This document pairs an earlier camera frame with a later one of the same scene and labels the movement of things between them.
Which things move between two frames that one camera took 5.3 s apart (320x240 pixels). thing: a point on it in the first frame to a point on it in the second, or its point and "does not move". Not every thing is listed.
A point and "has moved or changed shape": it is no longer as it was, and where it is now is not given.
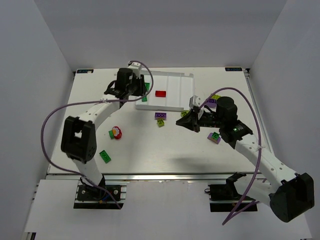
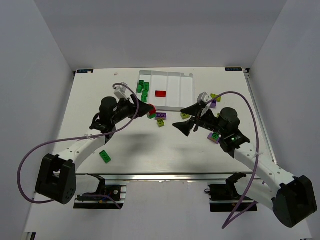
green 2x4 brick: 147,85 has moved or changed shape
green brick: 111,133 has moved or changed shape
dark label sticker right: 233,69 does not move
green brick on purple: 215,135 does not move
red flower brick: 117,132 to 153,110
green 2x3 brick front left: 105,156 does not move
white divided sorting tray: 170,91 does not move
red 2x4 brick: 160,94 does not move
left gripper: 139,89 to 135,107
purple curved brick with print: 216,141 does not move
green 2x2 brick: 144,99 has moved or changed shape
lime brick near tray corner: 183,113 does not move
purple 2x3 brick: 160,115 does not move
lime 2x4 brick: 216,96 does not move
